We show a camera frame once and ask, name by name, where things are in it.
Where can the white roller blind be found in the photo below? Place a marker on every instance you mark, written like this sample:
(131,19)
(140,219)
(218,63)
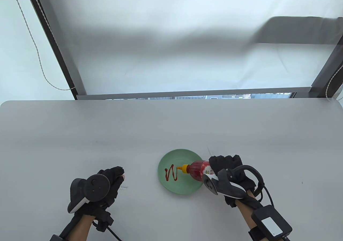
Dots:
(174,23)

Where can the person's right forearm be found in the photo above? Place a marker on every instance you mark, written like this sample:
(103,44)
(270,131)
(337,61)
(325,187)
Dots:
(248,211)

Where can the person's left hand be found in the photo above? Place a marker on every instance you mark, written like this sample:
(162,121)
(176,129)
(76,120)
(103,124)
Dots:
(115,174)

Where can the black window frame post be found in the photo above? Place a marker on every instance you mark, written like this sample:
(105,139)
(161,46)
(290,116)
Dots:
(327,66)
(59,50)

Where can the person's right hand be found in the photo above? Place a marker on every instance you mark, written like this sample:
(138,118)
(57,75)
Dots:
(225,162)

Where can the black white hand controller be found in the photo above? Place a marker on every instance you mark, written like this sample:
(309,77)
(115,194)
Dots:
(225,184)
(93,187)

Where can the green plate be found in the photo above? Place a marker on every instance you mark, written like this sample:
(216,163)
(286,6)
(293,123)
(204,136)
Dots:
(185,186)

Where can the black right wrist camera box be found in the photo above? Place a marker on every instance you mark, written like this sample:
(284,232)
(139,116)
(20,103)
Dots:
(272,221)

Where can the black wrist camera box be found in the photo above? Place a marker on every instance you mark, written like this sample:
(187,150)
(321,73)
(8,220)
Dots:
(55,237)
(272,221)

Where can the black white right hand controller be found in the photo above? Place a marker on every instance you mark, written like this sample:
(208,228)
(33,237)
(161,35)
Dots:
(225,184)

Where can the grey blind bottom rail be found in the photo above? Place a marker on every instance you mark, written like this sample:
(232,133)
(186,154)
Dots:
(187,93)

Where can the person's left forearm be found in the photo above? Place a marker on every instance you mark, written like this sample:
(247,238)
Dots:
(80,227)

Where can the red ketchup pattern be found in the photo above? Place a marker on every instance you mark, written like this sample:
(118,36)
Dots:
(175,175)

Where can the red ketchup bottle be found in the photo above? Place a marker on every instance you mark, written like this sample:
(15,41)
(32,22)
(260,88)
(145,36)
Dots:
(197,170)

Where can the black white left hand controller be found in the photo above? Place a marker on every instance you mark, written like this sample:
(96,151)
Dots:
(93,187)

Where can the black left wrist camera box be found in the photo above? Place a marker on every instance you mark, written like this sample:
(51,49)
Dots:
(55,237)

